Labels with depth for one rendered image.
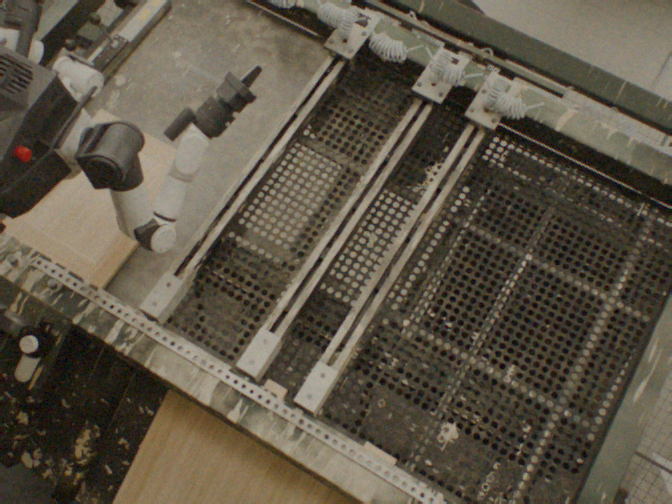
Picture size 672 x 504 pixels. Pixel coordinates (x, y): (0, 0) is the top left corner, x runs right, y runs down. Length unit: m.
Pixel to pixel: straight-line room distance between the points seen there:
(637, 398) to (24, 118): 1.66
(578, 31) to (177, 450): 5.48
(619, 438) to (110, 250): 1.48
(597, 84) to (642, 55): 4.09
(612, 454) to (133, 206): 1.36
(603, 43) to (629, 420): 5.18
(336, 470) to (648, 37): 5.61
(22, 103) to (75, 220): 0.65
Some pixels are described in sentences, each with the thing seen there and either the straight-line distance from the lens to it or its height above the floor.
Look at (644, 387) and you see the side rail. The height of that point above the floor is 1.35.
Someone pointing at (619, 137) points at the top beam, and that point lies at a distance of 2.56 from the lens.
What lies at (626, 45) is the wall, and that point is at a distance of 7.14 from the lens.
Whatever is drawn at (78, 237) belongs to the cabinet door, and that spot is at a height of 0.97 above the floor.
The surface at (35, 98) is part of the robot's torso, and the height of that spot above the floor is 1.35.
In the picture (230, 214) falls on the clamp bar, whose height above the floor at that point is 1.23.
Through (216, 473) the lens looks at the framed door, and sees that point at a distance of 2.46.
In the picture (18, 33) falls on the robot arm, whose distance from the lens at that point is 2.39.
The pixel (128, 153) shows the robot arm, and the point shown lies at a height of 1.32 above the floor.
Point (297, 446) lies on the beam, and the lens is 2.11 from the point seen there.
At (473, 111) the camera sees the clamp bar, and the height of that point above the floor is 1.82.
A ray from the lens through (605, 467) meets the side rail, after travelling 2.21.
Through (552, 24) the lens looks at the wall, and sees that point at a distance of 7.18.
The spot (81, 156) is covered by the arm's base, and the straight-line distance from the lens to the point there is 1.93.
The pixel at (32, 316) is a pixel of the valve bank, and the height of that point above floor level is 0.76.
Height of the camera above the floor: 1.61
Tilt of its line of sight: 8 degrees down
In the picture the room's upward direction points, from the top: 27 degrees clockwise
